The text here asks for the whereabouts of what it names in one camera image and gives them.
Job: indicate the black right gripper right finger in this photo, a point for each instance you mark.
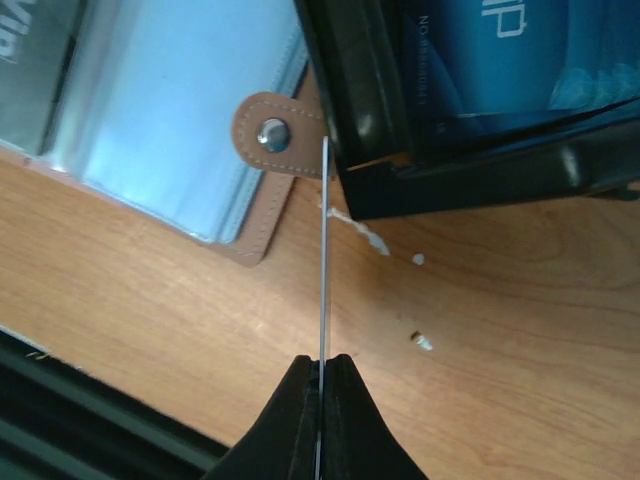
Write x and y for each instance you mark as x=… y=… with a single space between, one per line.
x=355 y=440

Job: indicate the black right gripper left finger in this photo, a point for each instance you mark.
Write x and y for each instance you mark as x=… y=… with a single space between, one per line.
x=281 y=444

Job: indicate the black card bin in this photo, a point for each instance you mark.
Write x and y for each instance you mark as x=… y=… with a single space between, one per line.
x=385 y=168

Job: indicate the blue credit card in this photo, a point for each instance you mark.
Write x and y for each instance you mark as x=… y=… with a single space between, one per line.
x=326 y=157

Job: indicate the black credit card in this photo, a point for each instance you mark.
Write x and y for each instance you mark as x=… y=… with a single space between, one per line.
x=37 y=41

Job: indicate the blue card stack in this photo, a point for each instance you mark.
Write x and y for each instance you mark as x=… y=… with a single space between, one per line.
x=472 y=69

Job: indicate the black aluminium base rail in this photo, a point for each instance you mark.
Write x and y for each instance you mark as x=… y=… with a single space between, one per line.
x=60 y=423

